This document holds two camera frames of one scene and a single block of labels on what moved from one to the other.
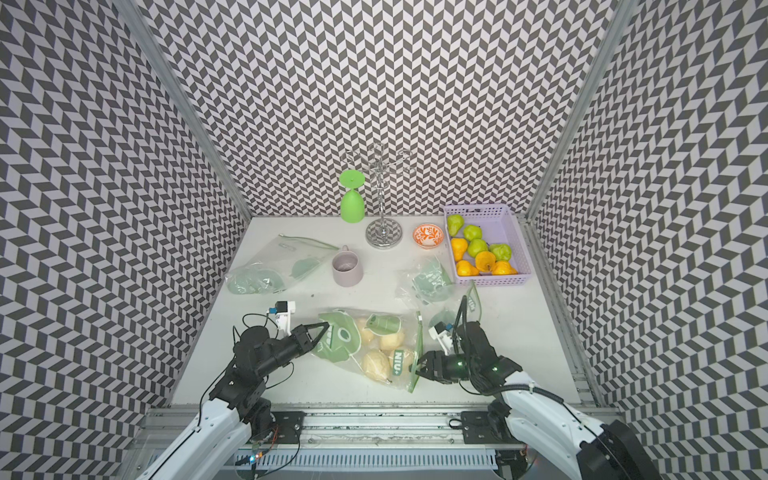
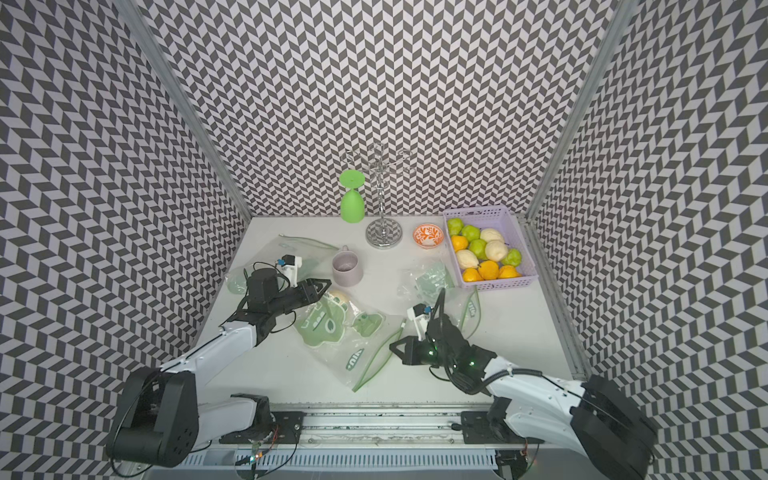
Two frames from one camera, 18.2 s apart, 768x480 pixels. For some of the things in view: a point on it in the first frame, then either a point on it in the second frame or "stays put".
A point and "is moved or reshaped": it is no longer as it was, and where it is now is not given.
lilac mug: x=347 y=268 stays put
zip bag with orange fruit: x=432 y=287 stays put
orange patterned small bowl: x=428 y=236 stays put
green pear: x=472 y=232 stays put
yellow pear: x=503 y=267 is moved or reshaped
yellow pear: x=465 y=269 is moved or reshaped
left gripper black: x=303 y=339 to x=311 y=284
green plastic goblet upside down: x=352 y=205 stays put
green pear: x=455 y=222 stays put
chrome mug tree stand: x=383 y=234 stays put
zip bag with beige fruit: x=380 y=346 is moved or reshaped
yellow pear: x=485 y=261 is moved or reshaped
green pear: x=501 y=252 to x=513 y=257
